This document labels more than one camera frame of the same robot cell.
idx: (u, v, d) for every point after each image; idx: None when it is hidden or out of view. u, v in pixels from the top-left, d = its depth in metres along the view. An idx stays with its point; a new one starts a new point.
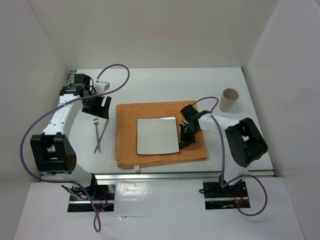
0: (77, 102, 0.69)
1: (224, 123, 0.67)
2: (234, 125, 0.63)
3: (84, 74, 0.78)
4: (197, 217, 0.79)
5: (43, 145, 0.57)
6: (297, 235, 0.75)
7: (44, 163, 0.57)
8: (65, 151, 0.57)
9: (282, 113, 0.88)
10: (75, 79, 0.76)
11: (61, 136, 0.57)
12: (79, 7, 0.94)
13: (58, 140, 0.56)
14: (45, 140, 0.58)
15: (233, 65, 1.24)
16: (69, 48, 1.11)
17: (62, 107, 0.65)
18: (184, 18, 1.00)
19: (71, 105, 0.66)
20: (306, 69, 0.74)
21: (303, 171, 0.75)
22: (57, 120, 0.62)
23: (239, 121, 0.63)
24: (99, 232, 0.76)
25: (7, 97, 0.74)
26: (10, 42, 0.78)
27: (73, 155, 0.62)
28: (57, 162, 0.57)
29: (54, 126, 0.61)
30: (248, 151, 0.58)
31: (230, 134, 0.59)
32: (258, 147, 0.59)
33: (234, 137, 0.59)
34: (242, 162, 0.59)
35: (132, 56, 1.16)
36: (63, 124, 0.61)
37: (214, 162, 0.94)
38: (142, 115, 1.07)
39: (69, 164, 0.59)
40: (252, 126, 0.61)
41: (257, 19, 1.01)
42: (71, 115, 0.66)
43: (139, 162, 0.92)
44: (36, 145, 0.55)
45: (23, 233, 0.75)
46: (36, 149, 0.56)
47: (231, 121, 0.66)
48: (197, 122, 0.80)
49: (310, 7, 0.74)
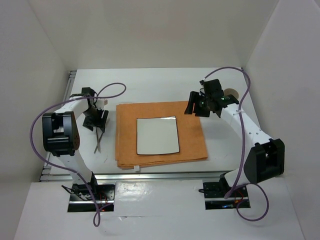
0: (83, 101, 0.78)
1: (252, 133, 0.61)
2: (261, 142, 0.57)
3: (90, 88, 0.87)
4: (198, 217, 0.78)
5: (53, 124, 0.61)
6: (297, 235, 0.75)
7: (51, 140, 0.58)
8: (73, 127, 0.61)
9: (283, 113, 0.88)
10: (82, 91, 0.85)
11: (70, 112, 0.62)
12: (79, 6, 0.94)
13: (67, 115, 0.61)
14: (54, 119, 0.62)
15: (233, 65, 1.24)
16: (70, 48, 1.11)
17: (71, 101, 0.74)
18: (184, 17, 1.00)
19: (79, 101, 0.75)
20: (306, 68, 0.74)
21: (303, 170, 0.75)
22: (67, 107, 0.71)
23: (269, 140, 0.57)
24: (97, 226, 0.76)
25: (7, 97, 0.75)
26: (11, 42, 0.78)
27: (78, 138, 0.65)
28: (64, 140, 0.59)
29: (64, 109, 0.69)
30: (263, 171, 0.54)
31: (256, 153, 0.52)
32: (273, 168, 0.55)
33: (257, 159, 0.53)
34: (253, 179, 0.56)
35: (132, 57, 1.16)
36: (72, 109, 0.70)
37: (214, 162, 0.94)
38: (142, 115, 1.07)
39: (75, 144, 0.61)
40: (281, 150, 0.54)
41: (257, 18, 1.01)
42: (77, 108, 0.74)
43: (139, 162, 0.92)
44: (47, 122, 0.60)
45: (23, 233, 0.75)
46: (46, 123, 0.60)
47: (260, 134, 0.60)
48: (219, 105, 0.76)
49: (309, 6, 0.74)
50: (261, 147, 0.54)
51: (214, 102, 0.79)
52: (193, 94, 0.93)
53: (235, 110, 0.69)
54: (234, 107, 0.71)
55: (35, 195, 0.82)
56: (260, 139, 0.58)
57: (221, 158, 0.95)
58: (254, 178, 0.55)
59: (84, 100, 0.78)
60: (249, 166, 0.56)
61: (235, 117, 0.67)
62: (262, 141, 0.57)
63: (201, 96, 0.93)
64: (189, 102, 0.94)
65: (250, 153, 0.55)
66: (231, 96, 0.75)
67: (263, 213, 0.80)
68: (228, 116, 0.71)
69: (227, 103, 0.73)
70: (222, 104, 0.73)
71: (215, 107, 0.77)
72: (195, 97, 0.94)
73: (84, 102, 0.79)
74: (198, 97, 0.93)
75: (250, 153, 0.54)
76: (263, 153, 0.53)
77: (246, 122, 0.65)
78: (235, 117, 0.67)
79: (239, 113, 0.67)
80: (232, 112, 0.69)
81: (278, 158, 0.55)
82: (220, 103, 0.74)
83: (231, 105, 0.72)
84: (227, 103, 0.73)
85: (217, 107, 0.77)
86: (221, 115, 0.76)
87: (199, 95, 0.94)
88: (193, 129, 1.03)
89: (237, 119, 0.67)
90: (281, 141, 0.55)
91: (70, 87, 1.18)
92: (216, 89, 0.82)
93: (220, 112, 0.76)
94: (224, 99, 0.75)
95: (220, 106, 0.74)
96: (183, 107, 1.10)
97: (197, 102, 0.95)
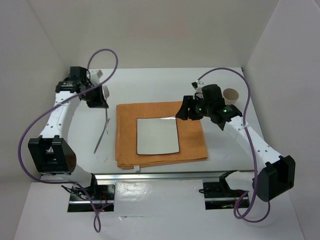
0: (73, 100, 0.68)
1: (261, 151, 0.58)
2: (272, 162, 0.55)
3: (79, 67, 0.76)
4: (197, 217, 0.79)
5: (42, 149, 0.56)
6: (297, 235, 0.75)
7: (45, 166, 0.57)
8: (64, 156, 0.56)
9: (282, 113, 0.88)
10: (71, 73, 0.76)
11: (58, 139, 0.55)
12: (79, 7, 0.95)
13: (57, 146, 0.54)
14: (44, 143, 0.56)
15: (233, 65, 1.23)
16: (70, 48, 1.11)
17: (59, 108, 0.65)
18: (184, 18, 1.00)
19: (67, 104, 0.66)
20: (306, 68, 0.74)
21: (303, 170, 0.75)
22: (54, 122, 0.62)
23: (279, 157, 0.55)
24: (99, 232, 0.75)
25: (7, 97, 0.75)
26: (11, 42, 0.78)
27: (72, 153, 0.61)
28: (59, 165, 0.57)
29: (52, 129, 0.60)
30: (274, 189, 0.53)
31: (267, 174, 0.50)
32: (283, 184, 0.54)
33: (269, 180, 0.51)
34: (264, 198, 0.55)
35: (132, 57, 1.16)
36: (60, 125, 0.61)
37: (214, 162, 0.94)
38: (142, 115, 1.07)
39: (69, 166, 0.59)
40: (292, 168, 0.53)
41: (257, 19, 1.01)
42: (67, 115, 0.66)
43: (139, 162, 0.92)
44: (35, 150, 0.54)
45: (23, 233, 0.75)
46: (36, 153, 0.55)
47: (269, 152, 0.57)
48: (221, 117, 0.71)
49: (309, 6, 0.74)
50: (272, 167, 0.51)
51: (216, 113, 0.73)
52: (187, 99, 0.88)
53: (240, 124, 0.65)
54: (238, 120, 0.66)
55: (35, 196, 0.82)
56: (270, 158, 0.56)
57: (221, 158, 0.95)
58: (266, 196, 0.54)
59: (73, 99, 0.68)
60: (257, 184, 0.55)
61: (241, 133, 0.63)
62: (273, 160, 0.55)
63: (195, 100, 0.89)
64: (184, 106, 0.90)
65: (261, 173, 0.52)
66: (234, 107, 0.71)
67: (264, 214, 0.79)
68: (233, 131, 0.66)
69: (230, 115, 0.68)
70: (226, 117, 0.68)
71: (218, 119, 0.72)
72: (189, 102, 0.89)
73: (75, 99, 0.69)
74: (193, 101, 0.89)
75: (261, 174, 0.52)
76: (275, 174, 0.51)
77: (253, 138, 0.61)
78: (241, 132, 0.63)
79: (245, 129, 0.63)
80: (237, 126, 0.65)
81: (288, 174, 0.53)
82: (223, 117, 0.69)
83: (235, 118, 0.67)
84: (230, 116, 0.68)
85: (220, 120, 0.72)
86: (224, 129, 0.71)
87: (194, 99, 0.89)
88: (193, 129, 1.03)
89: (243, 135, 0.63)
90: (291, 158, 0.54)
91: None
92: (218, 98, 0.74)
93: (223, 125, 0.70)
94: (226, 111, 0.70)
95: (223, 119, 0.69)
96: None
97: (192, 107, 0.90)
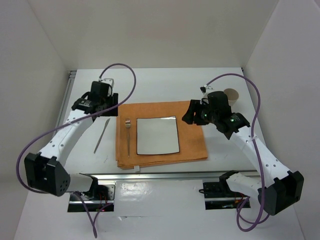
0: (85, 120, 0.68)
1: (269, 165, 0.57)
2: (280, 178, 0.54)
3: (102, 84, 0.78)
4: (198, 217, 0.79)
5: (37, 167, 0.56)
6: (297, 235, 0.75)
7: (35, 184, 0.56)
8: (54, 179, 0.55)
9: (282, 113, 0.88)
10: (92, 89, 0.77)
11: (53, 161, 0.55)
12: (79, 6, 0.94)
13: (49, 168, 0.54)
14: (40, 161, 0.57)
15: (233, 65, 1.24)
16: (70, 48, 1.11)
17: (67, 127, 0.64)
18: (184, 17, 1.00)
19: (76, 124, 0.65)
20: (307, 68, 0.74)
21: (303, 170, 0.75)
22: (58, 141, 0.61)
23: (288, 173, 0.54)
24: (96, 237, 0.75)
25: (7, 97, 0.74)
26: (10, 42, 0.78)
27: (66, 176, 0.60)
28: None
29: (53, 148, 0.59)
30: (281, 204, 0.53)
31: (275, 191, 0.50)
32: (290, 198, 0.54)
33: (277, 196, 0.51)
34: (270, 211, 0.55)
35: (131, 56, 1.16)
36: (61, 148, 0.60)
37: (214, 162, 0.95)
38: (142, 115, 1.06)
39: (59, 189, 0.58)
40: (300, 184, 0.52)
41: (258, 18, 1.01)
42: (74, 134, 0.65)
43: (139, 162, 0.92)
44: (29, 168, 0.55)
45: (23, 232, 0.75)
46: (29, 171, 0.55)
47: (278, 167, 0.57)
48: (229, 127, 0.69)
49: (309, 7, 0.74)
50: (281, 183, 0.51)
51: (222, 122, 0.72)
52: (194, 103, 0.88)
53: (248, 135, 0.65)
54: (246, 131, 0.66)
55: (35, 196, 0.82)
56: (279, 173, 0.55)
57: (221, 158, 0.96)
58: (272, 210, 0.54)
59: (86, 120, 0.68)
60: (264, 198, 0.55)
61: (249, 145, 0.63)
62: (282, 176, 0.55)
63: (202, 105, 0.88)
64: (189, 109, 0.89)
65: (268, 189, 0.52)
66: (241, 116, 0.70)
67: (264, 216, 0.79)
68: (240, 142, 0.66)
69: (237, 125, 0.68)
70: (233, 127, 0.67)
71: (225, 129, 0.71)
72: (196, 106, 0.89)
73: (87, 120, 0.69)
74: (199, 106, 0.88)
75: (269, 189, 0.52)
76: (283, 190, 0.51)
77: (261, 151, 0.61)
78: (249, 144, 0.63)
79: (252, 140, 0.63)
80: (245, 137, 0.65)
81: (296, 190, 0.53)
82: (230, 126, 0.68)
83: (242, 128, 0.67)
84: (237, 126, 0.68)
85: (226, 129, 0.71)
86: (231, 139, 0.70)
87: (200, 104, 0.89)
88: (193, 129, 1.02)
89: (251, 147, 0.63)
90: (299, 174, 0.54)
91: (70, 87, 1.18)
92: (224, 107, 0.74)
93: (230, 135, 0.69)
94: (233, 121, 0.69)
95: (230, 128, 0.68)
96: (183, 107, 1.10)
97: (198, 112, 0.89)
